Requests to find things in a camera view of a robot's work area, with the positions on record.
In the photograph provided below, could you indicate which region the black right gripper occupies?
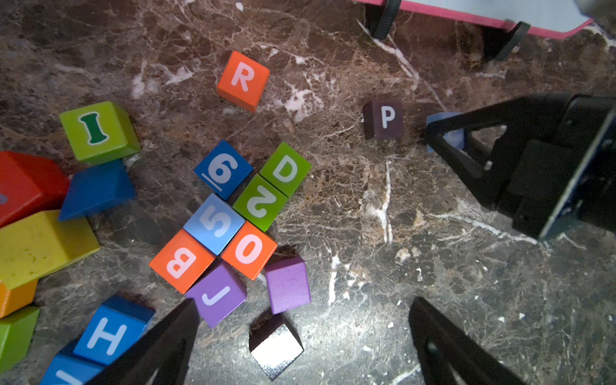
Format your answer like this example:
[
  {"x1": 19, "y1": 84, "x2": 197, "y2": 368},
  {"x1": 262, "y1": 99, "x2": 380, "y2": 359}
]
[{"x1": 423, "y1": 95, "x2": 615, "y2": 240}]

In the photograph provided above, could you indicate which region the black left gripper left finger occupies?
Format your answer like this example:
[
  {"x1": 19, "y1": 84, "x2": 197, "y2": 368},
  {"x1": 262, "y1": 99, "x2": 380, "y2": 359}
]
[{"x1": 88, "y1": 298, "x2": 200, "y2": 384}]

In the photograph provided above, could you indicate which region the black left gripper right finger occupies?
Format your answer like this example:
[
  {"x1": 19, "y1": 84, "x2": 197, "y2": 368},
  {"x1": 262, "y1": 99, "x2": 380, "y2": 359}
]
[{"x1": 409, "y1": 297, "x2": 523, "y2": 384}]

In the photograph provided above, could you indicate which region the light blue E block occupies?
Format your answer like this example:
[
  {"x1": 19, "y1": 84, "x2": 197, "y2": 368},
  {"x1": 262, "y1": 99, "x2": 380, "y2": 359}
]
[{"x1": 426, "y1": 112, "x2": 465, "y2": 150}]

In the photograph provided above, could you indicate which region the dark purple P block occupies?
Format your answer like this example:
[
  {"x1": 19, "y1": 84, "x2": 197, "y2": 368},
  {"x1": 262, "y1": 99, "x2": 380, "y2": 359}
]
[{"x1": 363, "y1": 100, "x2": 404, "y2": 140}]

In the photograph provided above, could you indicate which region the orange R block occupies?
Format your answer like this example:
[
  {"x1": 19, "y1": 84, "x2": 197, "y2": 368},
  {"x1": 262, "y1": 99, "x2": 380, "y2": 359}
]
[{"x1": 217, "y1": 51, "x2": 270, "y2": 113}]

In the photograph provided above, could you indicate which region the blue H block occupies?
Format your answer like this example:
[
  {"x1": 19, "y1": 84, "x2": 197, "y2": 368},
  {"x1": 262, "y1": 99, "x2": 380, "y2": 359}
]
[{"x1": 73, "y1": 295, "x2": 156, "y2": 365}]

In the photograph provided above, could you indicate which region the black whiteboard foot right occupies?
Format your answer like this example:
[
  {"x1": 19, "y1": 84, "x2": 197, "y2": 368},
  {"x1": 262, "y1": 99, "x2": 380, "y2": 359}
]
[{"x1": 482, "y1": 22, "x2": 531, "y2": 62}]

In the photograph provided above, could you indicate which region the black whiteboard foot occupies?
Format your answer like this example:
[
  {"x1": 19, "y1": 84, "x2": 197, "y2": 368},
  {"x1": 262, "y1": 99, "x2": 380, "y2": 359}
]
[
  {"x1": 482, "y1": 22, "x2": 531, "y2": 62},
  {"x1": 365, "y1": 0, "x2": 402, "y2": 40}
]

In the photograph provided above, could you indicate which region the purple J block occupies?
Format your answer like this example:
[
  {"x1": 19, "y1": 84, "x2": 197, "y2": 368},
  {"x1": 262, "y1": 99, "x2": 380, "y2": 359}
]
[{"x1": 186, "y1": 261, "x2": 247, "y2": 329}]

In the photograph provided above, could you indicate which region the orange B block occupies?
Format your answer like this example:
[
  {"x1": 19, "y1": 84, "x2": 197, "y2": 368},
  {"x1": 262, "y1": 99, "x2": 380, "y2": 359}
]
[{"x1": 149, "y1": 229, "x2": 215, "y2": 295}]

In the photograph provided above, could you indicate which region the blue W block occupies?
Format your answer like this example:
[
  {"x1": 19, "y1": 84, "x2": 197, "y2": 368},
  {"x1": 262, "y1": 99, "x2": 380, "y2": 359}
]
[{"x1": 40, "y1": 338, "x2": 106, "y2": 385}]

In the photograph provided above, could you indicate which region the pink framed whiteboard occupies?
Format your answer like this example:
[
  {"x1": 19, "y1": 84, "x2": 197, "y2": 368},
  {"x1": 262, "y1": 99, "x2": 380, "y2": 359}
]
[{"x1": 358, "y1": 0, "x2": 595, "y2": 40}]

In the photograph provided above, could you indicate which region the dark K block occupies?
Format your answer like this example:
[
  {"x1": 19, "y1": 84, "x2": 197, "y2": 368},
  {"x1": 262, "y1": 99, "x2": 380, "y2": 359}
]
[{"x1": 249, "y1": 313, "x2": 304, "y2": 381}]

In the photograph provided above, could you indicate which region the orange 0 block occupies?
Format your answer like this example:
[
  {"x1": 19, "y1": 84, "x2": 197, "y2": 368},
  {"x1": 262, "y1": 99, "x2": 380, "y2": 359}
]
[{"x1": 222, "y1": 234, "x2": 278, "y2": 281}]

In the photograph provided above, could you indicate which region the light blue 5 block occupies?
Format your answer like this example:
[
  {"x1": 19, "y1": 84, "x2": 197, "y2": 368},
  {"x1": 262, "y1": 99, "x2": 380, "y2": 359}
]
[{"x1": 183, "y1": 193, "x2": 245, "y2": 256}]

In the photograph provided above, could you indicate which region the plain purple block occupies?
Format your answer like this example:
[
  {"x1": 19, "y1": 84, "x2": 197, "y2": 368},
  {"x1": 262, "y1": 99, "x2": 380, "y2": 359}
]
[{"x1": 264, "y1": 257, "x2": 311, "y2": 314}]

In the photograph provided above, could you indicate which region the green Z block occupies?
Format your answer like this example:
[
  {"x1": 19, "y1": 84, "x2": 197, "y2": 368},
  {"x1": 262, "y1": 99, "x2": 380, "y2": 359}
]
[{"x1": 0, "y1": 306, "x2": 40, "y2": 374}]

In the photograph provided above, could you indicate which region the orange block under yellow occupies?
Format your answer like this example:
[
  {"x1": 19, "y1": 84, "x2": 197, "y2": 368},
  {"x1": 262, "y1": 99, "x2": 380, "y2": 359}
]
[{"x1": 0, "y1": 279, "x2": 38, "y2": 319}]

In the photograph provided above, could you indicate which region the black whiteboard foot left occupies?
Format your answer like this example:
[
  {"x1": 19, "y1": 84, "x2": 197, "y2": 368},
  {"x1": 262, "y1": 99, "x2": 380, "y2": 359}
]
[{"x1": 365, "y1": 0, "x2": 402, "y2": 40}]

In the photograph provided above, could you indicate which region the blue triangular block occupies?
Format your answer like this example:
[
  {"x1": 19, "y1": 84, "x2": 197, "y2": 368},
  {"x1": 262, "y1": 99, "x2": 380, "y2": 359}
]
[{"x1": 59, "y1": 160, "x2": 136, "y2": 221}]

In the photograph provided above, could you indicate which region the green 2 block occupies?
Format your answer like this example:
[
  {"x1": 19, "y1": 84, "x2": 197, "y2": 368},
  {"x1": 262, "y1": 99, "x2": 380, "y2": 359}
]
[{"x1": 233, "y1": 174, "x2": 288, "y2": 233}]

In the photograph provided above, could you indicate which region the blue 6 block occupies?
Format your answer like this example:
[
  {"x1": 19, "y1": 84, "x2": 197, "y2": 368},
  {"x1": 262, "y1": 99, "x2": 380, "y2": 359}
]
[{"x1": 194, "y1": 141, "x2": 253, "y2": 201}]

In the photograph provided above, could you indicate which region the red block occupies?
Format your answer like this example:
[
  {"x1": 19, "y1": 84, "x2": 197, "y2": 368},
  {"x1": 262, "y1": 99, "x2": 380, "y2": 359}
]
[{"x1": 1, "y1": 151, "x2": 70, "y2": 226}]

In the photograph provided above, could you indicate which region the green D block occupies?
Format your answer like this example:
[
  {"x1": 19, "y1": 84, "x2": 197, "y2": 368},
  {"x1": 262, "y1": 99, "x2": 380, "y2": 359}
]
[{"x1": 259, "y1": 142, "x2": 311, "y2": 197}]

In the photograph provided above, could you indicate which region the green I block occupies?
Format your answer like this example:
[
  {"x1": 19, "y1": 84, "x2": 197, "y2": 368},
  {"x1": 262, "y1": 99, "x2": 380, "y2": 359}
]
[{"x1": 59, "y1": 101, "x2": 141, "y2": 165}]

